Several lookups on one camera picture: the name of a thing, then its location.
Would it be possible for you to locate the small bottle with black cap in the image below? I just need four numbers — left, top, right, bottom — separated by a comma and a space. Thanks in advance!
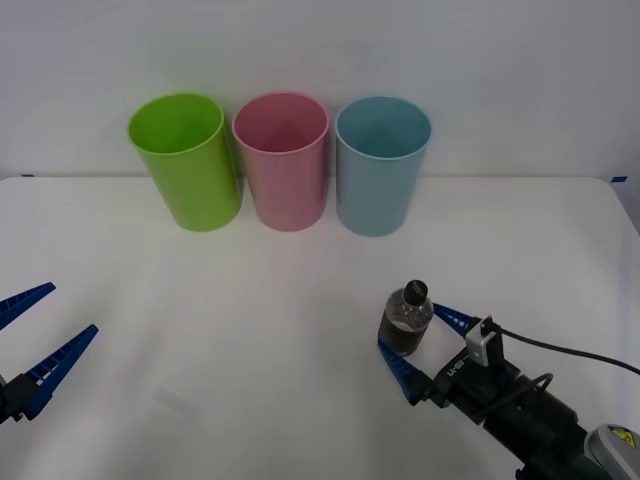
377, 279, 434, 358

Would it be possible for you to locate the pink plastic bin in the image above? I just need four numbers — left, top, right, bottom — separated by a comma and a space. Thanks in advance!
231, 91, 331, 233

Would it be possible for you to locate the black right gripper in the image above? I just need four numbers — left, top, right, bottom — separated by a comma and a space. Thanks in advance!
376, 302, 522, 427

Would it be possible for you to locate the pale blue plastic bin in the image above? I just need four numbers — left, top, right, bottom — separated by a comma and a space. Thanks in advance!
334, 95, 433, 238

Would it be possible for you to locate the green plastic bin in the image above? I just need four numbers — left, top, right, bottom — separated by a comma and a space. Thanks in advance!
127, 92, 245, 233

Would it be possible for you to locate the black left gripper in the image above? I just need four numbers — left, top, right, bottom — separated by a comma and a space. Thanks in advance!
0, 282, 100, 426

